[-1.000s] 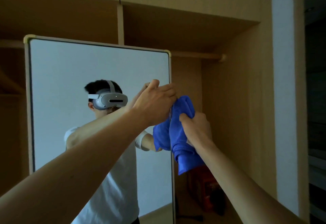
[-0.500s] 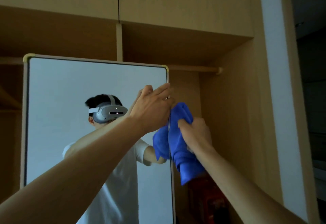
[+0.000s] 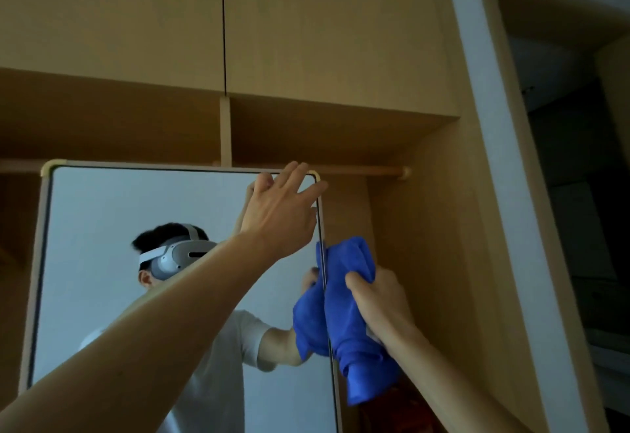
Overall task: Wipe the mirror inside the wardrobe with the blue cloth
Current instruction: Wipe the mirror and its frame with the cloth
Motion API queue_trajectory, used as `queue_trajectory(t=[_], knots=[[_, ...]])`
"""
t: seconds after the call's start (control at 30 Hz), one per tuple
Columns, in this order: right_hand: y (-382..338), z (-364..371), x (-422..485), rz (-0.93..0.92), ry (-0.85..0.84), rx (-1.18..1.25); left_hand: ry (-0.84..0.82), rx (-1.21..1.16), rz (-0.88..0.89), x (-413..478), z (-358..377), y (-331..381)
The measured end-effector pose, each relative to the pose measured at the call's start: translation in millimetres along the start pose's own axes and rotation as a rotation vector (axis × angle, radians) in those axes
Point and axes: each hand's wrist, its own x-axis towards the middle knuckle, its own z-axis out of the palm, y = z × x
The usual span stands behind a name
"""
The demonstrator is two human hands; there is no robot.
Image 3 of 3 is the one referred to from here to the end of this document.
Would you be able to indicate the person's right hand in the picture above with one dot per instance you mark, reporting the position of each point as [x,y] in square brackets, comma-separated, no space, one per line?
[384,304]

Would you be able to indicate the person's right forearm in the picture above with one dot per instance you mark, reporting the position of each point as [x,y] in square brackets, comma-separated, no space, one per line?
[443,388]

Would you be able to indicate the red box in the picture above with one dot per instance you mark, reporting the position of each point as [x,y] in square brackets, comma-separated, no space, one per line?
[403,413]

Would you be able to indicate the person's left forearm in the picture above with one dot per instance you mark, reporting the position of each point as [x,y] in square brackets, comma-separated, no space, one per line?
[138,344]

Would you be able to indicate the wooden clothes rail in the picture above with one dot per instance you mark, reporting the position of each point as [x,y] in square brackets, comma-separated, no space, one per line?
[19,166]

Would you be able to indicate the person's left hand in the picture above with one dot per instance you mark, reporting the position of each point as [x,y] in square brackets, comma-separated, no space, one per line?
[280,216]

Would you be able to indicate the tall framed mirror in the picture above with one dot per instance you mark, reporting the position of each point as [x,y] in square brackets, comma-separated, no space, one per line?
[98,201]

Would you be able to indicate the wooden wardrobe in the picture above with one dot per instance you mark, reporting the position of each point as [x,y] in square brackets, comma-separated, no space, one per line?
[418,226]

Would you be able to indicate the blue microfibre cloth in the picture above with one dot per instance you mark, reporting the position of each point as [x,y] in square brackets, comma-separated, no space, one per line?
[354,339]

